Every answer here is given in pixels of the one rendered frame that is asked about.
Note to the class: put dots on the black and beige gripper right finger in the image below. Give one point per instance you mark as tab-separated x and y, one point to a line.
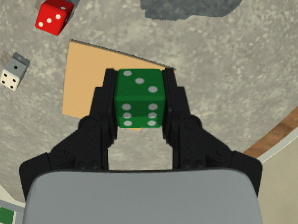
195	147

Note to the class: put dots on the green die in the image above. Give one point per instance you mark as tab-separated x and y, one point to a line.
139	98

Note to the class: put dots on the tan flat mat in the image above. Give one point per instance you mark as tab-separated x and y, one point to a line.
85	70

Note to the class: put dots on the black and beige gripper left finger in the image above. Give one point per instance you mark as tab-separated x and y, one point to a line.
83	148

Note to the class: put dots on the red die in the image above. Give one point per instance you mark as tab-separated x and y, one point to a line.
53	16

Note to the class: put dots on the white die with black pips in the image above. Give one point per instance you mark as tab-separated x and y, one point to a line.
13	74

